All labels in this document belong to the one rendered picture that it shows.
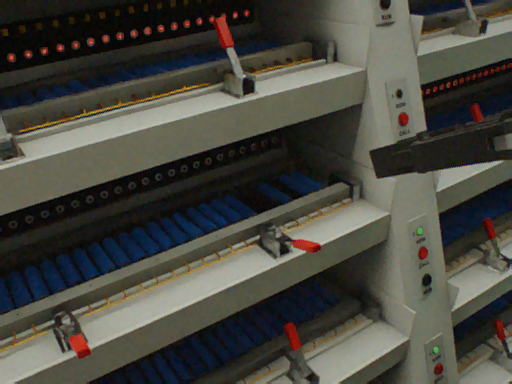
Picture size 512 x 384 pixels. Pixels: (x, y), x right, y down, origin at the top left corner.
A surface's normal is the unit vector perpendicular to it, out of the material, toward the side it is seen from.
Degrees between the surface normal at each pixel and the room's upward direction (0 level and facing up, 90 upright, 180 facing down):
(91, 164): 111
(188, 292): 21
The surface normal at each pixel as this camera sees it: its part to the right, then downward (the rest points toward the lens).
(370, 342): -0.08, -0.84
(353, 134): -0.87, 0.32
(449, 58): 0.48, 0.44
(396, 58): 0.42, 0.11
